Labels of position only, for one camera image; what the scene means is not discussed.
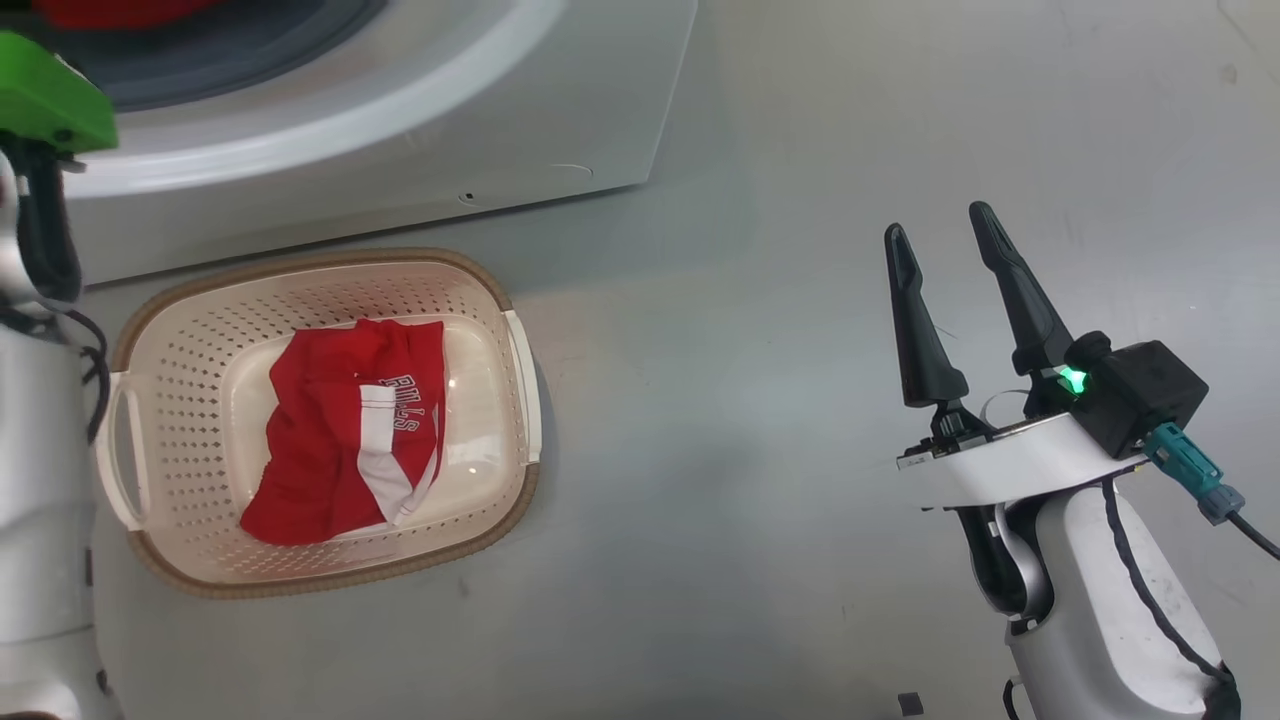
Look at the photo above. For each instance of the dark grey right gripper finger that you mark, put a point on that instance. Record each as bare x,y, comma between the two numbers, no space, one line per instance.
925,360
1030,320

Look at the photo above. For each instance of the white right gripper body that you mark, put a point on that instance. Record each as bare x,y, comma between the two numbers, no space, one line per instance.
1020,460

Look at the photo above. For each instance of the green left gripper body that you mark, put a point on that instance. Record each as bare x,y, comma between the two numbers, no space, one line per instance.
45,95

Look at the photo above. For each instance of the red shorts with white stripe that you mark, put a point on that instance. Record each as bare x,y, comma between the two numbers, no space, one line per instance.
320,440

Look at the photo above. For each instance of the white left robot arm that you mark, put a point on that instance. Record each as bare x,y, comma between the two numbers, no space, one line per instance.
40,450

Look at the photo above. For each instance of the white front-load washing machine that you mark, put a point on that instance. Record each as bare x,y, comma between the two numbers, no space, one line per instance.
400,130

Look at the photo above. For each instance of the cream perforated laundry basket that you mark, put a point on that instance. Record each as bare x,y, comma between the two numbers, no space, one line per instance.
200,500

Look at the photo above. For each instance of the small black floor marker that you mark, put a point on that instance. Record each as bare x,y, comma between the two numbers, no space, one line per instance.
910,704

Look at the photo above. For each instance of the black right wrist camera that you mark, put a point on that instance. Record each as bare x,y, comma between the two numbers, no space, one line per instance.
1150,390

